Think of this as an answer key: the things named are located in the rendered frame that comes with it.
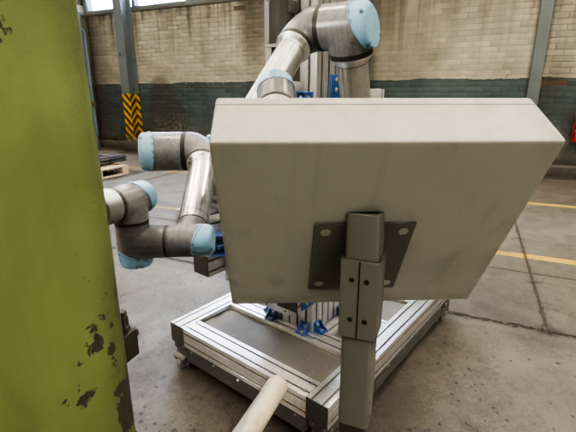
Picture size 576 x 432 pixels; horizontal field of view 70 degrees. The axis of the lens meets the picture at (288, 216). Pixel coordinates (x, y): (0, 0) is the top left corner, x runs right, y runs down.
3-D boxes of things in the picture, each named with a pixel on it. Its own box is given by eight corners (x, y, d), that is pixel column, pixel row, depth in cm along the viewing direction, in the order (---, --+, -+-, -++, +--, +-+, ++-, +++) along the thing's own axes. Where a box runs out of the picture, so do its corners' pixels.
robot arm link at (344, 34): (348, 172, 141) (327, -2, 110) (390, 177, 134) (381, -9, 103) (334, 191, 133) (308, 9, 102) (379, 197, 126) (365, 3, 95)
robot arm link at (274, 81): (299, 96, 88) (288, 60, 83) (303, 125, 81) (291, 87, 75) (265, 106, 90) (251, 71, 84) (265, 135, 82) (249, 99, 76)
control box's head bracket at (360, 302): (319, 290, 60) (321, 199, 56) (412, 307, 55) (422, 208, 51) (291, 327, 51) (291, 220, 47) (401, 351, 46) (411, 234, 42)
